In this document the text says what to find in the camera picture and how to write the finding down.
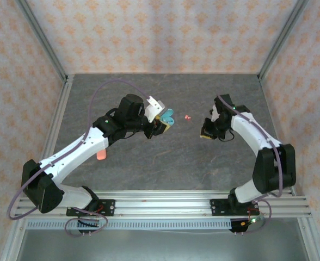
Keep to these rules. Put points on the blue earbud charging case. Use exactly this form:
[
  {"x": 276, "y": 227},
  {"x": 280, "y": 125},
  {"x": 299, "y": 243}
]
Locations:
[{"x": 169, "y": 120}]

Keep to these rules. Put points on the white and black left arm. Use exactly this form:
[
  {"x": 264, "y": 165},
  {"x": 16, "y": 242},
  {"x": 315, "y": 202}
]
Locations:
[{"x": 75, "y": 152}]

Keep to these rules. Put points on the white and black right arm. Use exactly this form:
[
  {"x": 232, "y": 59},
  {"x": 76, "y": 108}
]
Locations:
[{"x": 247, "y": 127}]

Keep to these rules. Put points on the small circuit board with LEDs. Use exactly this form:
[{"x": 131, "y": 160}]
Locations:
[{"x": 251, "y": 220}]

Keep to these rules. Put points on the grey metal sheet shelf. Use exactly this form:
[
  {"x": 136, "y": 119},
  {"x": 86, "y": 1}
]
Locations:
[{"x": 160, "y": 247}]

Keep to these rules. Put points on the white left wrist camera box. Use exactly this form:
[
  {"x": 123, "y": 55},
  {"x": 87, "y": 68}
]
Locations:
[{"x": 153, "y": 108}]

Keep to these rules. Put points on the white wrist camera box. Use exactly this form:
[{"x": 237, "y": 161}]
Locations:
[
  {"x": 215, "y": 114},
  {"x": 153, "y": 108}
]

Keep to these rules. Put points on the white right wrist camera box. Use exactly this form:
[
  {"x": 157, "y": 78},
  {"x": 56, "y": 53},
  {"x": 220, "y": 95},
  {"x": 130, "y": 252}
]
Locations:
[{"x": 215, "y": 114}]

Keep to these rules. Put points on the aluminium table side rail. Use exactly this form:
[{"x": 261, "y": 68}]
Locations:
[
  {"x": 57, "y": 114},
  {"x": 273, "y": 117}
]

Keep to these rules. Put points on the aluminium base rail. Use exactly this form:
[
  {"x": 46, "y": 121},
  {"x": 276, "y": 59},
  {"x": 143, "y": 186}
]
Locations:
[{"x": 162, "y": 204}]

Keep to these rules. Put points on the aluminium frame post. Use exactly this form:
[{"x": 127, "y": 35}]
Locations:
[
  {"x": 281, "y": 40},
  {"x": 43, "y": 40}
]

